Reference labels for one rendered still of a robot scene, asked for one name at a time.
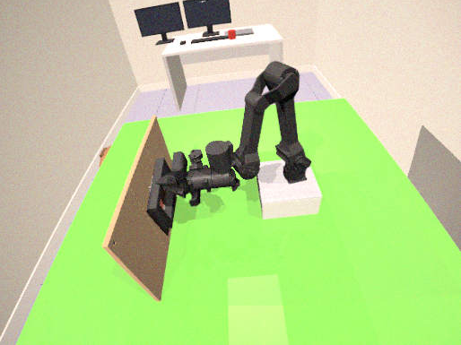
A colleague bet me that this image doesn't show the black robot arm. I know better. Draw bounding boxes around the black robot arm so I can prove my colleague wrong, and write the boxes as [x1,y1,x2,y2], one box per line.
[205,61,311,192]

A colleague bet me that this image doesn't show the tan rectangular board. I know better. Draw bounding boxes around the tan rectangular board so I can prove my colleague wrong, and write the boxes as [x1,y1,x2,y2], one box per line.
[102,116,172,302]

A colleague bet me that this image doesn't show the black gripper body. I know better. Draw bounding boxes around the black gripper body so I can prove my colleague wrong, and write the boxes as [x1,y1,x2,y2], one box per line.
[171,151,213,207]

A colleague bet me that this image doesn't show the dark grey picture frame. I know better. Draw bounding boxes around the dark grey picture frame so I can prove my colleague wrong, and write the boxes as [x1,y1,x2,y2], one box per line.
[147,158,176,229]

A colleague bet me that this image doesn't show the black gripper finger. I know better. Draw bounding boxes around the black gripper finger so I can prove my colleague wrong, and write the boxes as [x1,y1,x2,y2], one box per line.
[155,172,179,187]
[162,183,186,199]

